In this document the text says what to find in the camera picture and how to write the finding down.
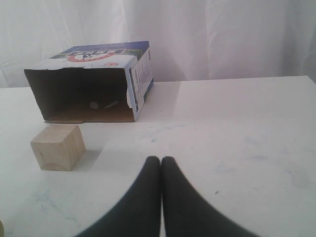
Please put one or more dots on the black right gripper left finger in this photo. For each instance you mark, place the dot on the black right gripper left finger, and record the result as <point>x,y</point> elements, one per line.
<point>138,212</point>

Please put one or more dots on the yellow tennis ball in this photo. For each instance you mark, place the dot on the yellow tennis ball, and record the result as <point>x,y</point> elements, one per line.
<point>1,228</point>

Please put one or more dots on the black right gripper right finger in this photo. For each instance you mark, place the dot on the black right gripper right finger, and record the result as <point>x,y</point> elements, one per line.
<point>186,213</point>

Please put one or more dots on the light wooden cube block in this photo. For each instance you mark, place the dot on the light wooden cube block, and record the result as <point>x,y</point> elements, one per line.
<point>58,147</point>

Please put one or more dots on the blue white cardboard box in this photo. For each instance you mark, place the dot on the blue white cardboard box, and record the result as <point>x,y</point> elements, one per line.
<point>93,83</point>

